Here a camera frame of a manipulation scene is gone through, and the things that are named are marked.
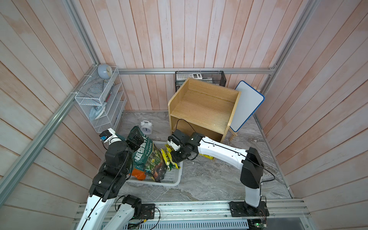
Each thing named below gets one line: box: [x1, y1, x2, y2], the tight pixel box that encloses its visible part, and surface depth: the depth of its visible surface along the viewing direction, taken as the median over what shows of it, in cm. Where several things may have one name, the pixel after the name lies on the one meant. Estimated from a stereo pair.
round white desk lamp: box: [97, 63, 113, 80], surface depth 82 cm
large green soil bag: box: [126, 125, 168, 183], surface depth 76 cm
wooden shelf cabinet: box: [167, 77, 242, 143], surface depth 80 cm
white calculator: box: [176, 72, 203, 81], surface depth 93 cm
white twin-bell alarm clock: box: [140, 120, 153, 135], surface depth 103 cm
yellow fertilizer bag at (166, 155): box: [160, 144, 181, 172], surface depth 83 cm
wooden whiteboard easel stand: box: [228, 126, 238, 142], surface depth 99 cm
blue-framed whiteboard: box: [229, 80, 265, 133], surface depth 86 cm
